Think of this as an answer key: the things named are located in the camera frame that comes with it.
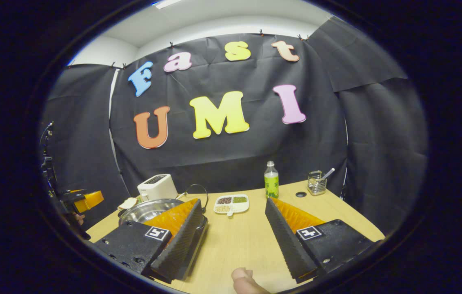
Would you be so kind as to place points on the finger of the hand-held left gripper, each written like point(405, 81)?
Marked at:
point(92, 200)

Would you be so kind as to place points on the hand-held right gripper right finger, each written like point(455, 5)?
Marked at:
point(290, 249)

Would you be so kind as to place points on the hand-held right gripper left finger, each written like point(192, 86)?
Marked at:
point(178, 245)

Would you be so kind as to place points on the bread slice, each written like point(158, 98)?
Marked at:
point(128, 203)

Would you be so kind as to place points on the black table grommet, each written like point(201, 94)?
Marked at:
point(301, 194)

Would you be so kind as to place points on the white toaster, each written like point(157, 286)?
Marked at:
point(155, 188)

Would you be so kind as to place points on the white divided dish of beans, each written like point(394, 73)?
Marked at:
point(231, 204)

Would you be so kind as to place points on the green drink bottle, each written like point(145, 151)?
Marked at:
point(272, 183)

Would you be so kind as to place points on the white spoon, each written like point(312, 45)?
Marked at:
point(329, 173)

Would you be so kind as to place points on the large ceiling light panel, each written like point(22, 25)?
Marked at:
point(165, 3)

